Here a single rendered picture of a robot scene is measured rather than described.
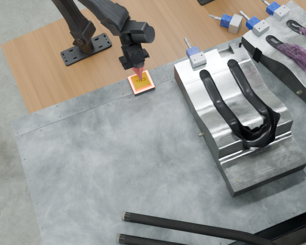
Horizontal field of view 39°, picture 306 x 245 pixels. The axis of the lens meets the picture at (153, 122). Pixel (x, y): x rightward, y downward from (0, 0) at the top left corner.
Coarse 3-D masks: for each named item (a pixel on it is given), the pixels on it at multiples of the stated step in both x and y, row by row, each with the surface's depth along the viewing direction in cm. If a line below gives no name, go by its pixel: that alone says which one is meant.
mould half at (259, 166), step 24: (240, 48) 155; (192, 72) 152; (216, 72) 151; (192, 96) 148; (240, 96) 147; (264, 96) 144; (216, 120) 140; (240, 120) 138; (288, 120) 137; (216, 144) 135; (240, 144) 137; (288, 144) 141; (240, 168) 138; (264, 168) 138; (288, 168) 137; (240, 192) 138
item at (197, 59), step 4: (188, 44) 156; (192, 48) 154; (196, 48) 154; (188, 52) 154; (192, 52) 154; (196, 52) 153; (200, 52) 152; (188, 56) 154; (192, 56) 151; (196, 56) 151; (200, 56) 151; (204, 56) 151; (192, 60) 151; (196, 60) 150; (200, 60) 150; (204, 60) 151; (192, 64) 152; (196, 64) 151; (200, 64) 152; (204, 64) 153
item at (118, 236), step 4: (116, 236) 135; (120, 236) 135; (124, 236) 134; (128, 236) 134; (132, 236) 134; (136, 236) 134; (116, 240) 135; (120, 240) 134; (124, 240) 134; (128, 240) 133; (132, 240) 133; (136, 240) 133; (140, 240) 133; (144, 240) 132; (148, 240) 132; (152, 240) 132; (156, 240) 132; (160, 240) 132; (124, 244) 135; (128, 244) 134; (132, 244) 133; (136, 244) 133; (140, 244) 132; (144, 244) 132; (148, 244) 132; (152, 244) 131; (156, 244) 131; (160, 244) 131; (164, 244) 130; (168, 244) 130; (172, 244) 130; (176, 244) 130; (180, 244) 130; (184, 244) 130
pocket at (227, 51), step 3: (228, 45) 156; (225, 48) 157; (228, 48) 157; (231, 48) 155; (219, 51) 156; (222, 51) 157; (225, 51) 158; (228, 51) 158; (231, 51) 156; (219, 54) 157; (222, 54) 157; (225, 54) 157; (228, 54) 157; (231, 54) 157; (222, 57) 157
